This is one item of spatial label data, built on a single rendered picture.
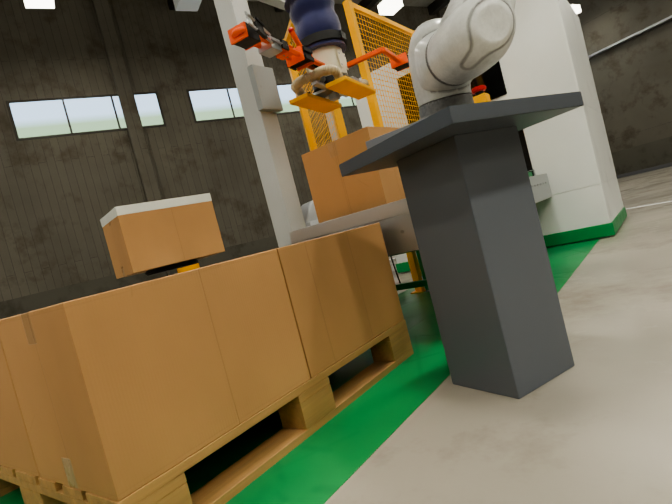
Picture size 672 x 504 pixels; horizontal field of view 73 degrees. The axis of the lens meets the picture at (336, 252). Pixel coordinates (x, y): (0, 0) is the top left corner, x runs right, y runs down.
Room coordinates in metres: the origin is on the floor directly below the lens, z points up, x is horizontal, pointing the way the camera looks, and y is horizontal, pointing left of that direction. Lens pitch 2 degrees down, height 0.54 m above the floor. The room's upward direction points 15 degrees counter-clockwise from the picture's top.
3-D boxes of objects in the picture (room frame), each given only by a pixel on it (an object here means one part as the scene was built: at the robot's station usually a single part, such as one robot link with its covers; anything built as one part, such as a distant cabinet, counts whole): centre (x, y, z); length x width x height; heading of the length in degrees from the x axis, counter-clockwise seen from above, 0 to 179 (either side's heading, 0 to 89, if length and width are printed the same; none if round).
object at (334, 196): (2.30, -0.30, 0.75); 0.60 x 0.40 x 0.40; 140
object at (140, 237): (3.03, 1.07, 0.82); 0.60 x 0.40 x 0.40; 129
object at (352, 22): (3.67, -0.83, 1.05); 1.17 x 0.10 x 2.10; 143
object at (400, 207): (2.00, -0.09, 0.58); 0.70 x 0.03 x 0.06; 53
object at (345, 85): (2.08, -0.26, 1.17); 0.34 x 0.10 x 0.05; 152
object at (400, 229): (2.00, -0.09, 0.47); 0.70 x 0.03 x 0.15; 53
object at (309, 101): (2.17, -0.09, 1.17); 0.34 x 0.10 x 0.05; 152
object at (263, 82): (3.15, 0.18, 1.62); 0.20 x 0.05 x 0.30; 143
